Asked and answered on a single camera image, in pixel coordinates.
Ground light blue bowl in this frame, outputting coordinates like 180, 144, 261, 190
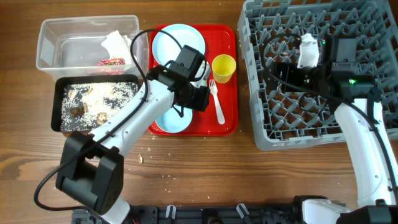
155, 105, 193, 134

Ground red snack wrapper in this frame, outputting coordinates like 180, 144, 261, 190
96, 58, 125, 67

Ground white napkin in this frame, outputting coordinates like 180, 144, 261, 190
101, 30, 133, 65

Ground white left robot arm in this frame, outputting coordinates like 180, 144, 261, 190
34, 45, 210, 223

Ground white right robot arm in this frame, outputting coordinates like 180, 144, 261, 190
261, 34, 397, 223

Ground grey dishwasher rack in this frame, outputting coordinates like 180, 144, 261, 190
238, 1, 397, 151

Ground black waste tray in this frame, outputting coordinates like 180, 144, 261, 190
50, 74, 139, 133

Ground cream plastic fork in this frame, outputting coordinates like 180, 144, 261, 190
208, 79, 225, 124

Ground cream plastic spoon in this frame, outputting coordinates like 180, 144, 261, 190
191, 61, 211, 88

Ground yellow plastic cup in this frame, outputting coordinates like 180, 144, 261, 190
211, 54, 236, 84

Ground light blue plate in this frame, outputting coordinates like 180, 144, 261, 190
152, 24, 206, 67

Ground red plastic tray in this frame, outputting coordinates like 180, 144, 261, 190
149, 24, 239, 136

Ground brown food crumb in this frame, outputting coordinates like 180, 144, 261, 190
138, 154, 144, 164

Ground food scraps with rice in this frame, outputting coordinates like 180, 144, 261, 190
60, 82, 139, 133

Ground clear plastic bin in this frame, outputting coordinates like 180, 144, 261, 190
36, 15, 149, 80

